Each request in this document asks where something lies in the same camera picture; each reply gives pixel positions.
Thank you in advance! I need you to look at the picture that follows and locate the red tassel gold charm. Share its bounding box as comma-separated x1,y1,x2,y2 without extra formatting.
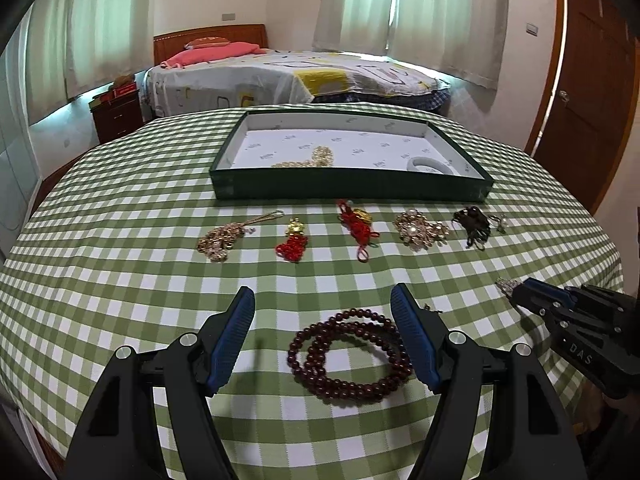
275,216,308,263

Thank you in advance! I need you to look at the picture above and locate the pink pillow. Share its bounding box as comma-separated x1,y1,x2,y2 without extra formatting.
160,41,261,70

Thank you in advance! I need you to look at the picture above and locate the pale panelled cabinet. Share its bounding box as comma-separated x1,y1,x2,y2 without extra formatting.
0,20,42,241

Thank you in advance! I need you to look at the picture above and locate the green jewelry tray box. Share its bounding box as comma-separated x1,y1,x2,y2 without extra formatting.
209,110,495,204

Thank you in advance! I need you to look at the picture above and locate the blue plaid bed sheet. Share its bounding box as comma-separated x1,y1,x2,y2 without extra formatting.
310,87,451,113

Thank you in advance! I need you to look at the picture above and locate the gold chain necklace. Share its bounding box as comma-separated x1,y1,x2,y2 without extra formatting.
196,210,286,263

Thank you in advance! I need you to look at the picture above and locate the red knotted cord ornament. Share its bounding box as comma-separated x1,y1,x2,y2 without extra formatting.
336,199,381,262

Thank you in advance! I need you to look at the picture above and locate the brown wooden door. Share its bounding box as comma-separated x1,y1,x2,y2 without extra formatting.
522,0,640,216

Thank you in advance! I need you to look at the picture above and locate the black cord bracelet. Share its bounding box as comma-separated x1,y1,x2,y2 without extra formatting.
451,205,493,251

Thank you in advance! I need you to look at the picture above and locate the orange cushion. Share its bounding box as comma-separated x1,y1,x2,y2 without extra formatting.
185,36,231,50

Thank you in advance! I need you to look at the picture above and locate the white bangle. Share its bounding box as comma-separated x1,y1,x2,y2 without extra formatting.
406,156,457,177

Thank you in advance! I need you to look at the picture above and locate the green checked tablecloth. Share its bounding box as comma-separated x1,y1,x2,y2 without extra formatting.
0,101,626,480

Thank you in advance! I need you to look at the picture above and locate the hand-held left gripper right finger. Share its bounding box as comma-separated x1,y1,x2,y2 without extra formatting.
390,282,588,480

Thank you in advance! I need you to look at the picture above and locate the dark wooden nightstand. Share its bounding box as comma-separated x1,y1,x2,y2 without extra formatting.
89,91,146,145

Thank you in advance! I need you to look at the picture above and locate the dark red bead necklace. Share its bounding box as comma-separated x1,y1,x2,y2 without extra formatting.
286,304,443,402

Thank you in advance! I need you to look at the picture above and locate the wooden bed headboard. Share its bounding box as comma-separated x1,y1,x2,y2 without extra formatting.
153,24,268,66

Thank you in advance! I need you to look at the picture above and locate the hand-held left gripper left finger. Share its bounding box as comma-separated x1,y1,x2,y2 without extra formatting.
67,286,256,480

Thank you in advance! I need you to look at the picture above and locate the pale green curtain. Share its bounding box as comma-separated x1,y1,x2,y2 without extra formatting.
387,0,511,91
312,0,401,56
22,0,158,126

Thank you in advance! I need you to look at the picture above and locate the cream pearl necklace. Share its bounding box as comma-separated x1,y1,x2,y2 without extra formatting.
270,146,335,170

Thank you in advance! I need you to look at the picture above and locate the pearl crystal brooch chain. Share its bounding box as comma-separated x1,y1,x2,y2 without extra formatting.
393,208,451,252

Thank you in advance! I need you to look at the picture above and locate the bed with patterned cover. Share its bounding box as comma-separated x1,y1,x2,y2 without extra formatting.
145,49,451,118

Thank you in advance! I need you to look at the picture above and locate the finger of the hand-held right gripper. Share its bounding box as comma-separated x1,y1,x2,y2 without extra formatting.
520,279,623,317
510,292,576,333

